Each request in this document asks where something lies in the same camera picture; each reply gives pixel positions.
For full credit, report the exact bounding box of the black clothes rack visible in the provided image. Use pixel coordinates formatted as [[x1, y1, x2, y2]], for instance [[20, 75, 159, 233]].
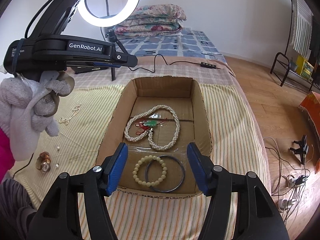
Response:
[[270, 0, 319, 92]]

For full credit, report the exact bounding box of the black tripod stand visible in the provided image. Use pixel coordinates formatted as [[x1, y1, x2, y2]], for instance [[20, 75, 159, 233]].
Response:
[[105, 29, 133, 81]]

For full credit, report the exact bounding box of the brown plaid blanket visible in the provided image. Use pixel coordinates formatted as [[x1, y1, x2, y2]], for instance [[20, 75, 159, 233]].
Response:
[[67, 55, 237, 88]]

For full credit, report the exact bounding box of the cardboard box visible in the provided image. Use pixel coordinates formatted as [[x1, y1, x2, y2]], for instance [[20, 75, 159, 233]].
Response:
[[96, 76, 213, 197]]

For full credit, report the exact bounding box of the pink sleeve forearm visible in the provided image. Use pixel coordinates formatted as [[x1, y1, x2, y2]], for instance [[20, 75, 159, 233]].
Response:
[[0, 129, 15, 181]]

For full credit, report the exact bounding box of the striped hanging cloth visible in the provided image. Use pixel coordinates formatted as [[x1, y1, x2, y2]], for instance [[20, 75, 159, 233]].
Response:
[[291, 0, 313, 58]]

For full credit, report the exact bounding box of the folded floral quilt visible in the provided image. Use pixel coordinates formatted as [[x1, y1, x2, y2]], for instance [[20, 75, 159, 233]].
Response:
[[113, 4, 187, 37]]

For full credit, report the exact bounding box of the yellow striped cloth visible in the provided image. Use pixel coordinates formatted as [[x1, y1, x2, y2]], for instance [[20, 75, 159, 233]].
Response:
[[9, 84, 270, 239]]

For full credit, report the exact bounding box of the long twisted pearl necklace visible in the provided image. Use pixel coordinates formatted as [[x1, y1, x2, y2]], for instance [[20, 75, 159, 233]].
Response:
[[123, 104, 181, 152]]

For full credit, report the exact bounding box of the dark bangle ring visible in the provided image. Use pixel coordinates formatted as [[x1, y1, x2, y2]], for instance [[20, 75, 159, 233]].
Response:
[[145, 154, 186, 194]]

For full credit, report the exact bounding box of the power strip with cables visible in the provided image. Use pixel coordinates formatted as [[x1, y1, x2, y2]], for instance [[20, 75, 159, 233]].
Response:
[[264, 137, 311, 223]]

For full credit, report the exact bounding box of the cream bead bracelet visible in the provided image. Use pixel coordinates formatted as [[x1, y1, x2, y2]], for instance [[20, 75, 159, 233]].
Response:
[[132, 154, 168, 187]]

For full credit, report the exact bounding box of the yellow box on rack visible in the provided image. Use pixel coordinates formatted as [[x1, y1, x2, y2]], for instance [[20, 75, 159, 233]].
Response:
[[296, 55, 313, 80]]

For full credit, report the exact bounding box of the green pendant red cord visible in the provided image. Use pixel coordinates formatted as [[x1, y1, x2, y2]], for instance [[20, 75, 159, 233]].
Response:
[[134, 115, 168, 137]]

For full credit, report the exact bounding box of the blue patterned bed sheet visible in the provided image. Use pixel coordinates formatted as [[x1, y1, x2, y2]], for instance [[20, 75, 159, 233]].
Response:
[[118, 30, 226, 63]]

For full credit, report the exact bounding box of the small pearl necklace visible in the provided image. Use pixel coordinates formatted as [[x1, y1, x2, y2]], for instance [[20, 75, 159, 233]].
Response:
[[58, 103, 82, 125]]

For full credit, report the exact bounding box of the red strap wrist watch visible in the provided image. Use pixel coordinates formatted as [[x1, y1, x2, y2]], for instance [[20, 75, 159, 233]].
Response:
[[35, 152, 51, 173]]

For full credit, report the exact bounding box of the black power cable with remote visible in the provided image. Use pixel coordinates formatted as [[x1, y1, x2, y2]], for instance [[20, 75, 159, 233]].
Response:
[[130, 53, 223, 74]]

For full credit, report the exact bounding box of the small black floor tripod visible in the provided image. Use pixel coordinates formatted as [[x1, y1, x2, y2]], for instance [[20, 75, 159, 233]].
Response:
[[289, 135, 309, 165]]

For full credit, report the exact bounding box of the left hand white glove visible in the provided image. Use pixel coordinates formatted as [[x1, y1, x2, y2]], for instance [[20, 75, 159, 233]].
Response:
[[1, 71, 75, 161]]

